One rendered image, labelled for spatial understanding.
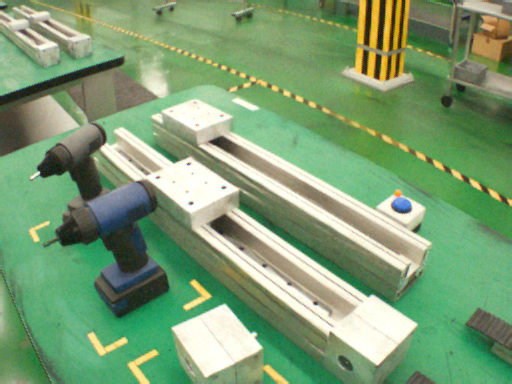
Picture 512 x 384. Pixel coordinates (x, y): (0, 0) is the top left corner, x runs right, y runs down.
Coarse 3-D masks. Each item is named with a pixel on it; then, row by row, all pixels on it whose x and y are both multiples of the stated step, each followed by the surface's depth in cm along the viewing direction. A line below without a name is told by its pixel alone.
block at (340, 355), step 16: (368, 304) 65; (384, 304) 65; (352, 320) 63; (368, 320) 63; (384, 320) 62; (400, 320) 62; (336, 336) 61; (352, 336) 60; (368, 336) 60; (384, 336) 60; (400, 336) 60; (336, 352) 62; (352, 352) 59; (368, 352) 58; (384, 352) 58; (400, 352) 62; (336, 368) 64; (352, 368) 61; (368, 368) 58; (384, 368) 60
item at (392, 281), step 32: (160, 128) 120; (224, 160) 102; (256, 160) 105; (256, 192) 97; (288, 192) 91; (320, 192) 92; (288, 224) 92; (320, 224) 85; (352, 224) 88; (384, 224) 82; (352, 256) 81; (384, 256) 75; (416, 256) 78; (384, 288) 77
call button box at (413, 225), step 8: (392, 200) 93; (376, 208) 91; (384, 208) 91; (392, 208) 90; (416, 208) 90; (424, 208) 91; (392, 216) 89; (400, 216) 88; (408, 216) 88; (416, 216) 89; (400, 224) 88; (408, 224) 87; (416, 224) 91
